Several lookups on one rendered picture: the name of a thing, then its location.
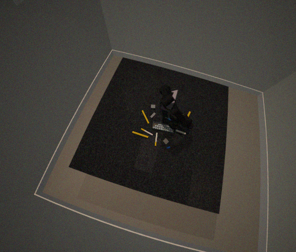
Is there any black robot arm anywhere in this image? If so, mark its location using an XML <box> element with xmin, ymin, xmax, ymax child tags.
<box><xmin>159</xmin><ymin>84</ymin><xmax>194</xmax><ymax>129</ymax></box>

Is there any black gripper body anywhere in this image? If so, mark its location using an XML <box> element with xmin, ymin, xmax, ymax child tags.
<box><xmin>169</xmin><ymin>119</ymin><xmax>180</xmax><ymax>130</ymax></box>

